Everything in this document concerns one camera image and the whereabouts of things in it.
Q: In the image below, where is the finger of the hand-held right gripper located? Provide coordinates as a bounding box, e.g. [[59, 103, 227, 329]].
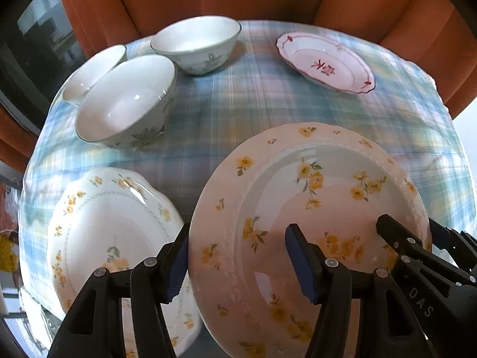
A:
[[428, 218, 477, 274], [376, 213, 435, 269]]

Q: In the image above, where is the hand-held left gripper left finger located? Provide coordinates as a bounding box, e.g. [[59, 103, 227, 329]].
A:
[[48, 223, 191, 358]]

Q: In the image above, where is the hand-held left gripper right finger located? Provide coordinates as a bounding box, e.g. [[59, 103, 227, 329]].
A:
[[285, 223, 436, 358]]

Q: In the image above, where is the scalloped yellow floral plate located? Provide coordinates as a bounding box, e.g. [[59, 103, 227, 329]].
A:
[[47, 166, 204, 358]]

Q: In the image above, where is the large yellow floral plate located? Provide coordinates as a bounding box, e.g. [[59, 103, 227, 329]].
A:
[[188, 122, 433, 358]]

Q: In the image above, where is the white floral bowl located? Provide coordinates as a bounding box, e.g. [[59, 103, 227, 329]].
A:
[[75, 54, 177, 150], [61, 44, 128, 106], [150, 15, 242, 76]]

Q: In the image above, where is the small red patterned plate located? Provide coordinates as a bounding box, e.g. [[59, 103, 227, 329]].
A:
[[275, 32, 376, 95]]

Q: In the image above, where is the yellow packet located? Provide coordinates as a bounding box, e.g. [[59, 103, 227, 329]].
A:
[[0, 234, 18, 274]]

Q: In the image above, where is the plaid tablecloth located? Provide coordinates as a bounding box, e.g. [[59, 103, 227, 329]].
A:
[[18, 20, 470, 358]]

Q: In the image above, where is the dark glass window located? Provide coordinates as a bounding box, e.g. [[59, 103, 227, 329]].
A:
[[0, 0, 86, 135]]

